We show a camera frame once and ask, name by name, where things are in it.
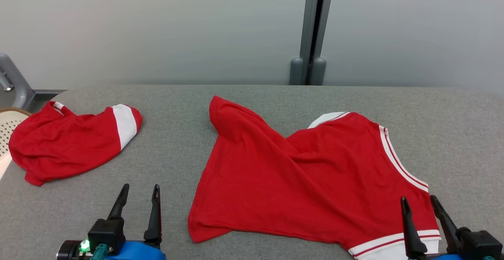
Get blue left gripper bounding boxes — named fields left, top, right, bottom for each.
left=106, top=184, right=167, bottom=260

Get grey vertical frame post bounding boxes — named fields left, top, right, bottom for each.
left=299, top=0, right=336, bottom=85

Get beige perforated laundry basket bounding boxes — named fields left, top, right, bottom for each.
left=0, top=107, right=32, bottom=178

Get grey cylindrical post foot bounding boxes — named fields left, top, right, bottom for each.
left=310, top=57, right=327, bottom=86
left=289, top=57, right=304, bottom=86

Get red Bulls basketball jersey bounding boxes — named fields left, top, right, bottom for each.
left=187, top=95, right=442, bottom=260

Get grey metal tube frame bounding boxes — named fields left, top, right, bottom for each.
left=0, top=53, right=66, bottom=111

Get grey fabric cushioned platform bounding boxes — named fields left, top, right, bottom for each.
left=0, top=85, right=504, bottom=260

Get red shorts with white stripe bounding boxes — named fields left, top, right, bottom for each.
left=8, top=101, right=143, bottom=187

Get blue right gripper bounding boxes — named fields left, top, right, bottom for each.
left=400, top=195, right=465, bottom=260

